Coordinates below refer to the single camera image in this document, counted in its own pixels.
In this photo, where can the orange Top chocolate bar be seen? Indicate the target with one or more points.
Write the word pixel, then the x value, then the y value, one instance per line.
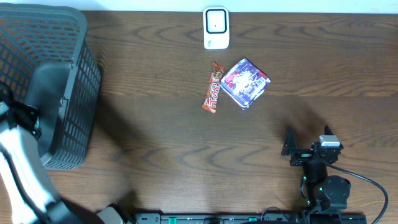
pixel 212 94

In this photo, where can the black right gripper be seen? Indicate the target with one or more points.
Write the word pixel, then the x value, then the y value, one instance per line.
pixel 290 149

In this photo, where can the grey plastic mesh basket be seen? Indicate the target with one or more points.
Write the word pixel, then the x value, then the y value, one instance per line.
pixel 47 63

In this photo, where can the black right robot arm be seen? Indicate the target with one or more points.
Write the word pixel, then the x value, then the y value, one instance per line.
pixel 326 194

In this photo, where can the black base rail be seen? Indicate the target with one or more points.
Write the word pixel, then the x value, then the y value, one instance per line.
pixel 274 217

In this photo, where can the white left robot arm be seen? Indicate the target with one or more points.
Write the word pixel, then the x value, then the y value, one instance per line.
pixel 34 198

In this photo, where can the purple snack pack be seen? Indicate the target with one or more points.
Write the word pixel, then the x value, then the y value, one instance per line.
pixel 244 83

